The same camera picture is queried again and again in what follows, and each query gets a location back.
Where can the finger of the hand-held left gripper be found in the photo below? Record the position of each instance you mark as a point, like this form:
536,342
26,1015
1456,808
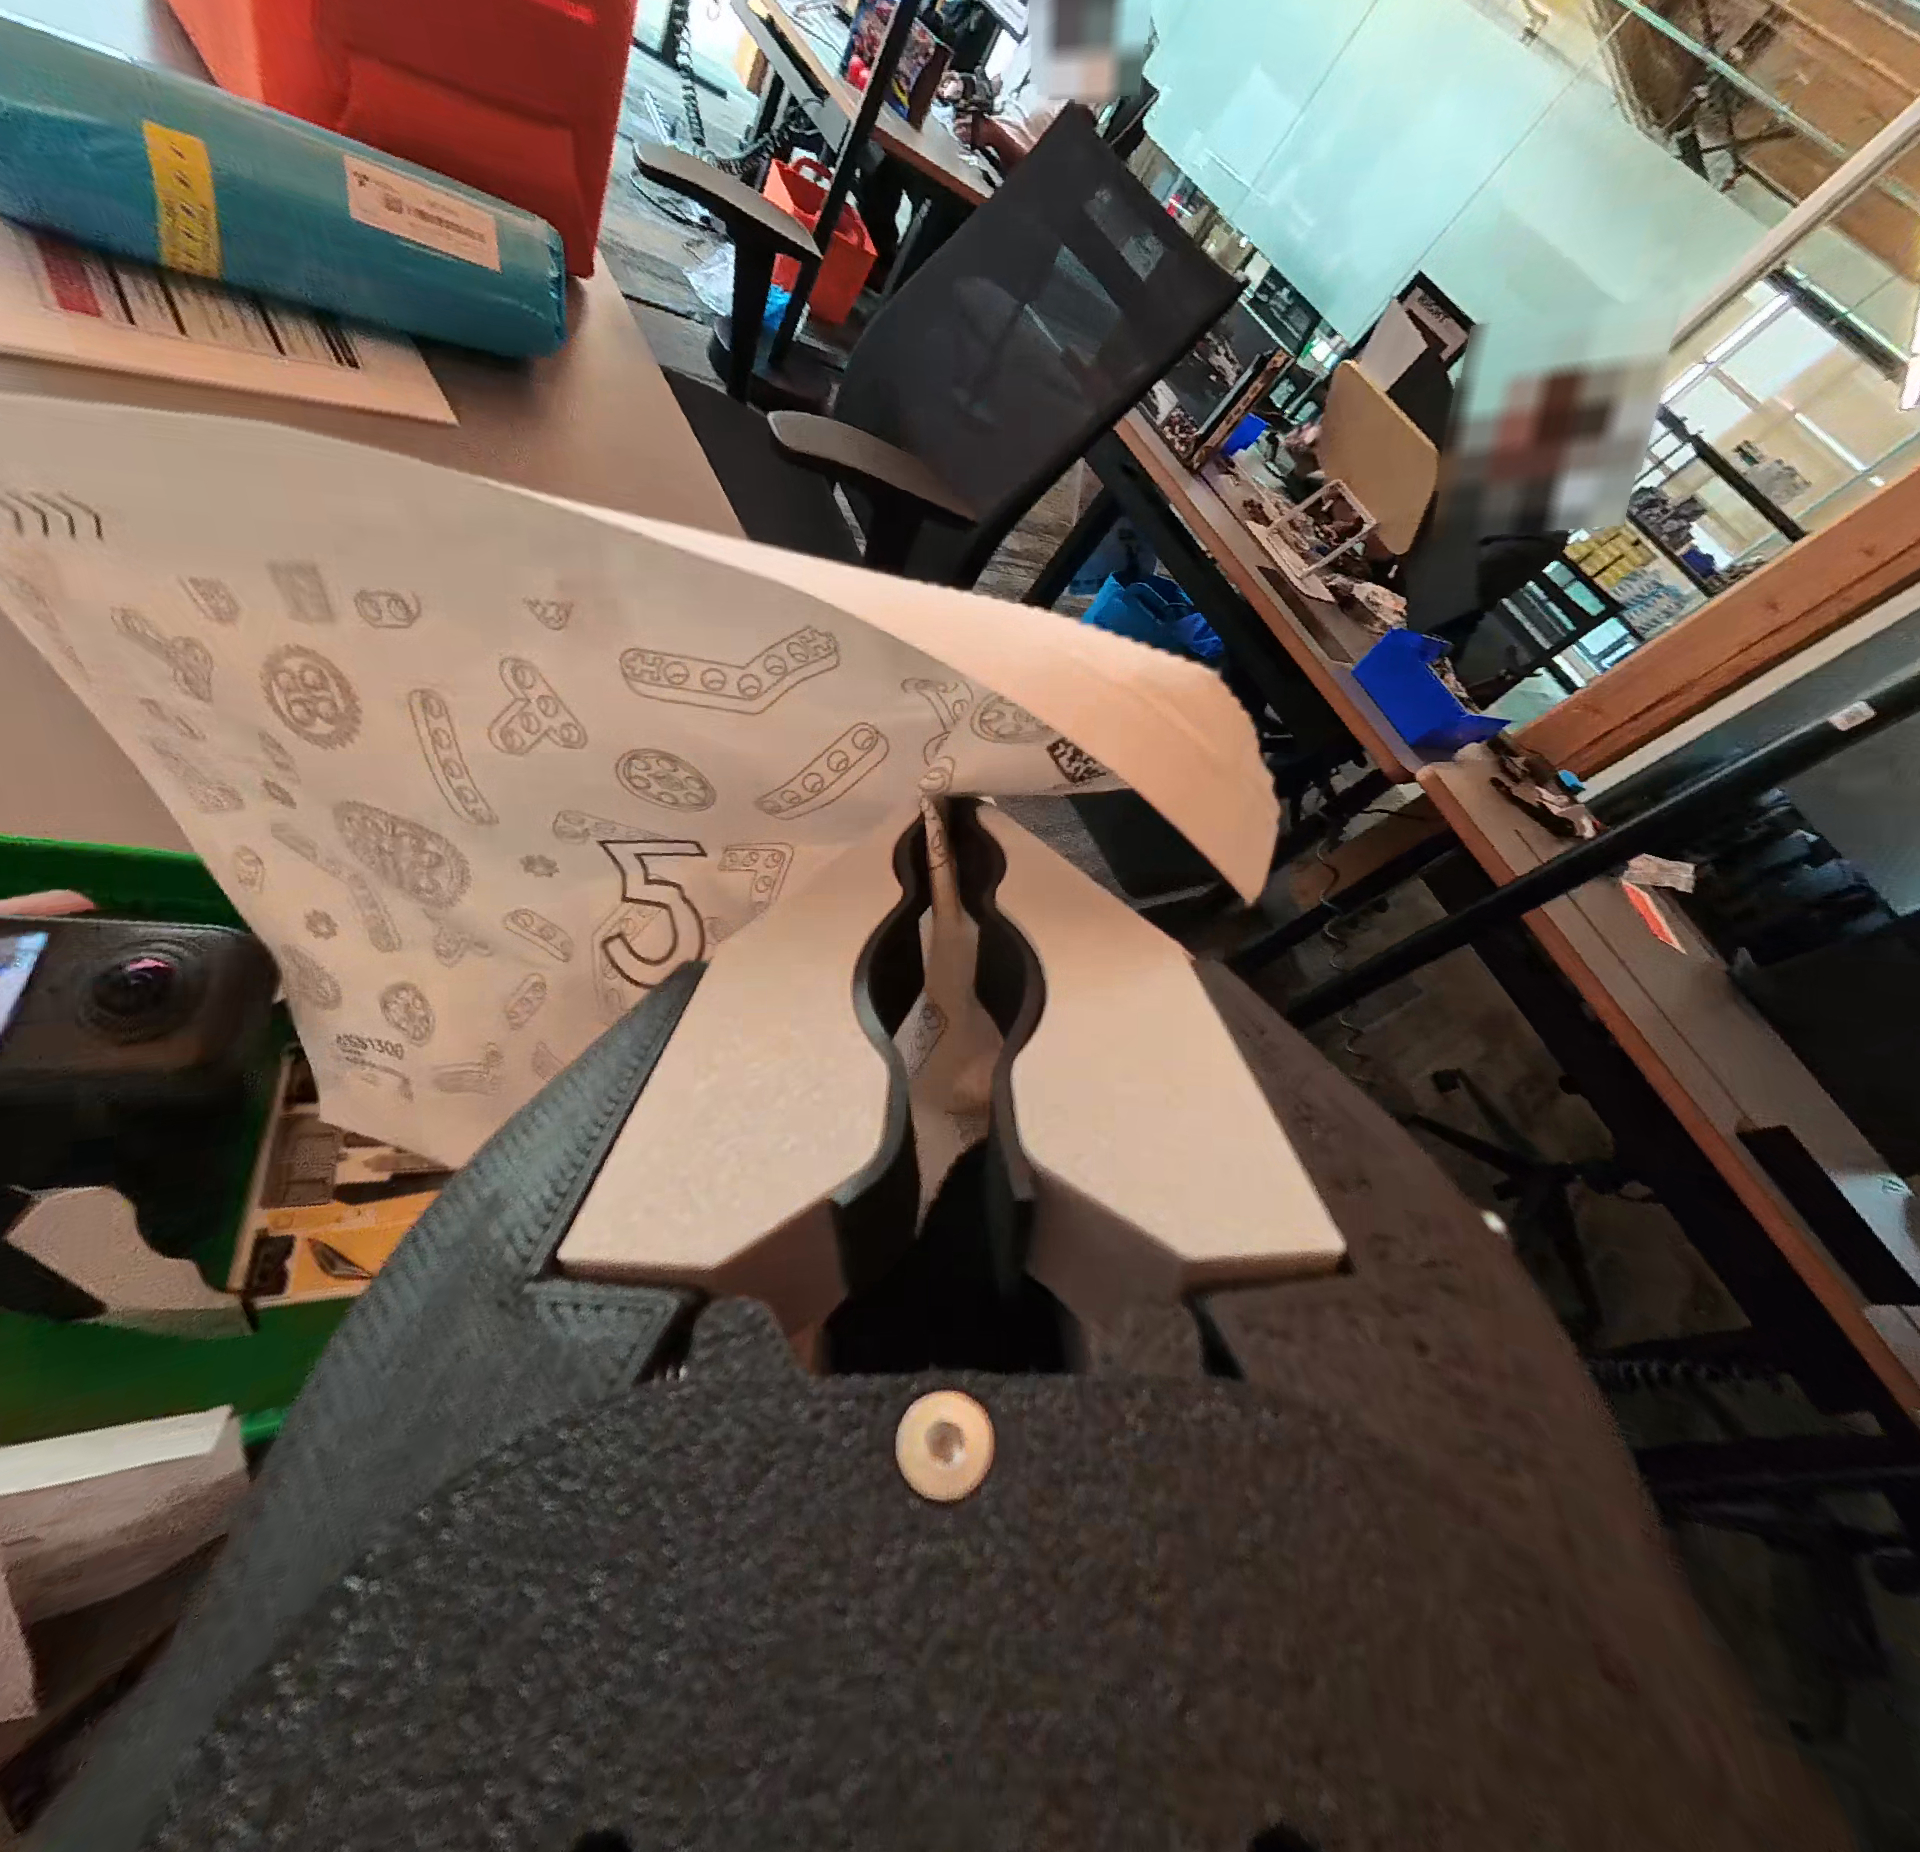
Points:
113,1261

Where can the white sheet with barcode label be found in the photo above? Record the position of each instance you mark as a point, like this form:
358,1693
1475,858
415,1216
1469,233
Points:
179,329

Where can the green container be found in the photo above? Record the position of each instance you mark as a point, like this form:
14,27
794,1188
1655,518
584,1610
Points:
121,1373

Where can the long wooden desk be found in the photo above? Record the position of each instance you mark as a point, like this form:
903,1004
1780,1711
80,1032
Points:
1650,983

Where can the red plastic bin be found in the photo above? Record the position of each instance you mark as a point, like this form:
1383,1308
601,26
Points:
406,68

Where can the red bag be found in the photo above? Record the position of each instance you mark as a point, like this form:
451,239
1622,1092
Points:
834,255

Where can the small blue parts bin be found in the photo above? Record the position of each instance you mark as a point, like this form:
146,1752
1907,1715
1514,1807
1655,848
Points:
1418,691
1148,616

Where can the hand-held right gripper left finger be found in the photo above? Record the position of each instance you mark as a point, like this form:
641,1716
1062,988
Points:
736,1117

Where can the black mesh office chair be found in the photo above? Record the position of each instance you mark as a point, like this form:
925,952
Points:
1035,322

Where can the pile of dark lego pieces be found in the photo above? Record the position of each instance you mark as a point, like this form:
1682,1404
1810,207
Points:
1537,794

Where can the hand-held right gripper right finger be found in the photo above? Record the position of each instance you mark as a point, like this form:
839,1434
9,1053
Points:
1156,1133

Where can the white paper stack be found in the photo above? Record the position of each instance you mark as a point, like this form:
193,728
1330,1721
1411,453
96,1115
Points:
105,1493

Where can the teal wrapped package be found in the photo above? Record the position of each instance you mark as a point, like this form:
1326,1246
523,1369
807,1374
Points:
269,188

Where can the yellow sticker sheet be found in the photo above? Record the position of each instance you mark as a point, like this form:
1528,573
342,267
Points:
345,1222

